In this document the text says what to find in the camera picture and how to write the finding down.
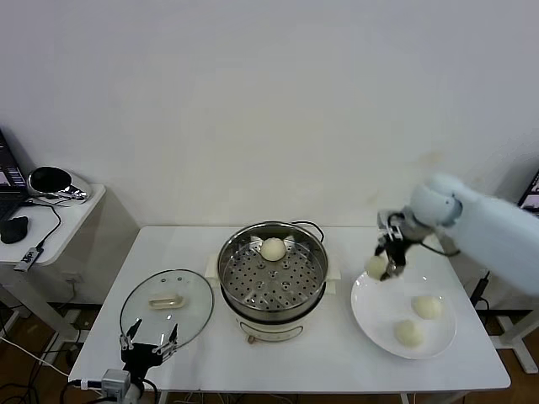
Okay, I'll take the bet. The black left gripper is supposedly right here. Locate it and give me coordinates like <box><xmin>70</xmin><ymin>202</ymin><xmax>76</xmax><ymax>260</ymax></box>
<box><xmin>119</xmin><ymin>318</ymin><xmax>179</xmax><ymax>376</ymax></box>

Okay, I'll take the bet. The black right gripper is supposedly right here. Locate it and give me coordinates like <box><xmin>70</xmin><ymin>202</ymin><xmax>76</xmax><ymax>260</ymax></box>
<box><xmin>374</xmin><ymin>235</ymin><xmax>414</xmax><ymax>283</ymax></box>

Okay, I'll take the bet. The white steamed baozi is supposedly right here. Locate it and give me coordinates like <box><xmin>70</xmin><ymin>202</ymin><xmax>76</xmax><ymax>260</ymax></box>
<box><xmin>393</xmin><ymin>319</ymin><xmax>425</xmax><ymax>349</ymax></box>
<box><xmin>410</xmin><ymin>295</ymin><xmax>444</xmax><ymax>320</ymax></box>
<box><xmin>365</xmin><ymin>255</ymin><xmax>388</xmax><ymax>279</ymax></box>
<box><xmin>259</xmin><ymin>237</ymin><xmax>287</xmax><ymax>263</ymax></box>

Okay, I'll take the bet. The glass lid with cream handle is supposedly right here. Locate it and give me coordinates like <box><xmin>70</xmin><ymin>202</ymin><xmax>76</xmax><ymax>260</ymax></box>
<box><xmin>119</xmin><ymin>268</ymin><xmax>215</xmax><ymax>350</ymax></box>

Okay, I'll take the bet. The stainless steel steamer basket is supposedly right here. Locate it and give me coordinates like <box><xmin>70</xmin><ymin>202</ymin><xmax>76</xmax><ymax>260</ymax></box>
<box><xmin>205</xmin><ymin>219</ymin><xmax>341</xmax><ymax>322</ymax></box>

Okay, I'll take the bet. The white round plate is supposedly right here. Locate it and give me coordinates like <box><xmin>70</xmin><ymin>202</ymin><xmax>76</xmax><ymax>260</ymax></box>
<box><xmin>350</xmin><ymin>268</ymin><xmax>458</xmax><ymax>361</ymax></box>

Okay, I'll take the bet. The cream electric cooker base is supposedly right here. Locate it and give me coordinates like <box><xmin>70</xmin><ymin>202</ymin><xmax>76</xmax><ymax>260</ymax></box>
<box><xmin>218</xmin><ymin>280</ymin><xmax>338</xmax><ymax>347</ymax></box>

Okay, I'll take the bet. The white side desk with mouse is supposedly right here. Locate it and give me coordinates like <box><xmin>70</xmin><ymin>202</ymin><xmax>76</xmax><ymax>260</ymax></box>
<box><xmin>0</xmin><ymin>183</ymin><xmax>142</xmax><ymax>350</ymax></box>

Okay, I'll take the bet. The grey usb adapter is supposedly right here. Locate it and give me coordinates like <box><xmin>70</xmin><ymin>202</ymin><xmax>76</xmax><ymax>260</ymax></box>
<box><xmin>14</xmin><ymin>247</ymin><xmax>45</xmax><ymax>273</ymax></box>

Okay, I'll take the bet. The white table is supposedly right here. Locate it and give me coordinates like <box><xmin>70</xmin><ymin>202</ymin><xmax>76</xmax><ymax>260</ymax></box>
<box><xmin>68</xmin><ymin>226</ymin><xmax>514</xmax><ymax>404</ymax></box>

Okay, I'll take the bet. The white side desk with label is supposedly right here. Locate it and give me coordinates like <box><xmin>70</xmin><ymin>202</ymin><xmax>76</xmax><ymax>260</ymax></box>
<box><xmin>475</xmin><ymin>268</ymin><xmax>539</xmax><ymax>375</ymax></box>

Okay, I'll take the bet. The black computer mouse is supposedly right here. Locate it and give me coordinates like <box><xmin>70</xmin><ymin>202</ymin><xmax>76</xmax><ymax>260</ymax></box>
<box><xmin>0</xmin><ymin>215</ymin><xmax>31</xmax><ymax>244</ymax></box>

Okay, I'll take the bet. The chrome device with black face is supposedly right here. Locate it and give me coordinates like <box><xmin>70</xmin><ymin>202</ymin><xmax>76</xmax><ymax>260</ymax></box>
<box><xmin>27</xmin><ymin>166</ymin><xmax>94</xmax><ymax>206</ymax></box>

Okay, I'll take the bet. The black laptop beside chrome device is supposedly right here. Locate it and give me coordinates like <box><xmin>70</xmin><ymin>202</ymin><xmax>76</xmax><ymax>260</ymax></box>
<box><xmin>0</xmin><ymin>125</ymin><xmax>31</xmax><ymax>222</ymax></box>

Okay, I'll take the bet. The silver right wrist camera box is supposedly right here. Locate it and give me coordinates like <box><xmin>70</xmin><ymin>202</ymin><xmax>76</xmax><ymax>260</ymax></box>
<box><xmin>376</xmin><ymin>210</ymin><xmax>405</xmax><ymax>243</ymax></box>

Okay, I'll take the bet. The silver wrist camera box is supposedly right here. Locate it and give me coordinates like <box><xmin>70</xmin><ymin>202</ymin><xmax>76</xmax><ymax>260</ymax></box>
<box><xmin>69</xmin><ymin>369</ymin><xmax>131</xmax><ymax>395</ymax></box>
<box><xmin>376</xmin><ymin>210</ymin><xmax>405</xmax><ymax>243</ymax></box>

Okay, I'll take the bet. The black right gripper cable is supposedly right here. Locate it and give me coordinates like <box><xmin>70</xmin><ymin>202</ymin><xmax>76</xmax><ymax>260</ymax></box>
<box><xmin>419</xmin><ymin>233</ymin><xmax>462</xmax><ymax>257</ymax></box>

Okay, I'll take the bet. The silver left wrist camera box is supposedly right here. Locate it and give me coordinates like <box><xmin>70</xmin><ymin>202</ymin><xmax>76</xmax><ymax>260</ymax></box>
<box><xmin>69</xmin><ymin>369</ymin><xmax>131</xmax><ymax>395</ymax></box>

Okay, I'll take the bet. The black cooker power cord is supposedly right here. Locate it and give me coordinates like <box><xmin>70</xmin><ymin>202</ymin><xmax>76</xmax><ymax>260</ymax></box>
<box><xmin>290</xmin><ymin>219</ymin><xmax>326</xmax><ymax>244</ymax></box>

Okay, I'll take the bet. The white floor cable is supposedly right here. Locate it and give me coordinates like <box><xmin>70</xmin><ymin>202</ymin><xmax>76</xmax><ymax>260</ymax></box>
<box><xmin>0</xmin><ymin>335</ymin><xmax>72</xmax><ymax>378</ymax></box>

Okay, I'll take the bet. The black adapter cable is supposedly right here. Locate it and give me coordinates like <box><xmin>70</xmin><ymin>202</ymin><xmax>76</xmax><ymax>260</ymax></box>
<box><xmin>23</xmin><ymin>197</ymin><xmax>64</xmax><ymax>250</ymax></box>

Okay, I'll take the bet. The black laptop with white cable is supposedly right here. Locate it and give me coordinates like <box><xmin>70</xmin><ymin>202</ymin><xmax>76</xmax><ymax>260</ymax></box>
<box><xmin>520</xmin><ymin>170</ymin><xmax>539</xmax><ymax>211</ymax></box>

